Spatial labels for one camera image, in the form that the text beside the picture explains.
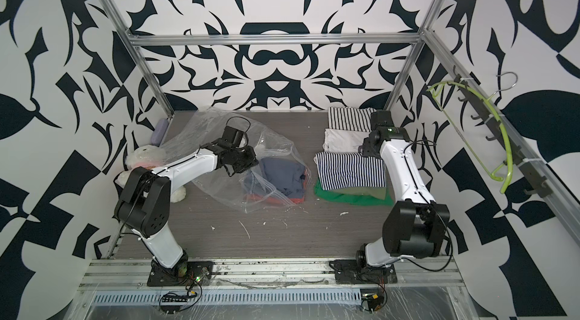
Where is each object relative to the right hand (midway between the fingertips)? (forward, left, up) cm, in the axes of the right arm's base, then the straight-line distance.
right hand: (380, 147), depth 84 cm
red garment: (-15, +32, -12) cm, 37 cm away
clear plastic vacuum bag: (-10, +57, -15) cm, 60 cm away
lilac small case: (+23, +97, -16) cm, 101 cm away
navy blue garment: (-5, +38, -12) cm, 40 cm away
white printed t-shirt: (+15, +9, -15) cm, 23 cm away
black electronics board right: (-44, +7, -19) cm, 48 cm away
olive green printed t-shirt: (-11, 0, -14) cm, 18 cm away
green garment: (-10, +15, -15) cm, 24 cm away
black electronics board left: (-46, +69, -18) cm, 84 cm away
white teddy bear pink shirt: (+1, +88, -5) cm, 88 cm away
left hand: (+3, +46, -9) cm, 47 cm away
